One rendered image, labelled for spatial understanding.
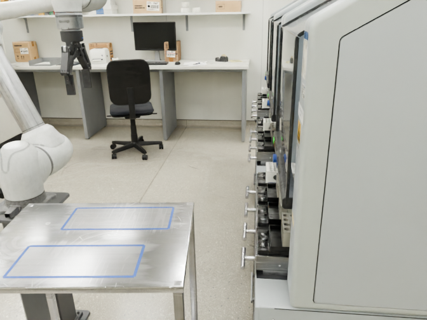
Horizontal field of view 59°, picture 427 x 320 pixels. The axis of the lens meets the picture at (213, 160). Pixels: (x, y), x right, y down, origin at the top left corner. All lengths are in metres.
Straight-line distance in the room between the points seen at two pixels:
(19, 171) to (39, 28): 4.16
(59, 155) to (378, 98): 1.37
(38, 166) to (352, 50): 1.30
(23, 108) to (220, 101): 3.55
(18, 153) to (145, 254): 0.76
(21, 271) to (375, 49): 1.00
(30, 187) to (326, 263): 1.19
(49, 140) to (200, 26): 3.47
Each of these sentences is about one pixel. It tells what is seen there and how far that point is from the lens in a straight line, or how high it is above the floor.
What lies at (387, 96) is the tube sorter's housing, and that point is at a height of 1.29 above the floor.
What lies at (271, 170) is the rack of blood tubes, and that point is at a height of 0.86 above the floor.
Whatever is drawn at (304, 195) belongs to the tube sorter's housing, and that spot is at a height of 1.06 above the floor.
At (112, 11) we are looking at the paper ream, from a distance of 5.01.
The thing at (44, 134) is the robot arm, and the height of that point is 0.97.
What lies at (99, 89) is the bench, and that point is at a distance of 5.29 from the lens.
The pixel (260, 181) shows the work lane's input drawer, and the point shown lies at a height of 0.82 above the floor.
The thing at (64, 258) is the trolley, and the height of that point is 0.82.
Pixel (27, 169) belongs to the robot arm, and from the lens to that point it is 1.66.
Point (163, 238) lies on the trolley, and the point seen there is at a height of 0.82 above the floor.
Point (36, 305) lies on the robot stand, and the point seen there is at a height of 0.24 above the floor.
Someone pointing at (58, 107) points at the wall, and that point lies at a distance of 5.78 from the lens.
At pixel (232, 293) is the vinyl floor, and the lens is 2.21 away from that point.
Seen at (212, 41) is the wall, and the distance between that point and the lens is 4.97.
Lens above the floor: 1.45
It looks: 21 degrees down
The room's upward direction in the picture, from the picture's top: 1 degrees counter-clockwise
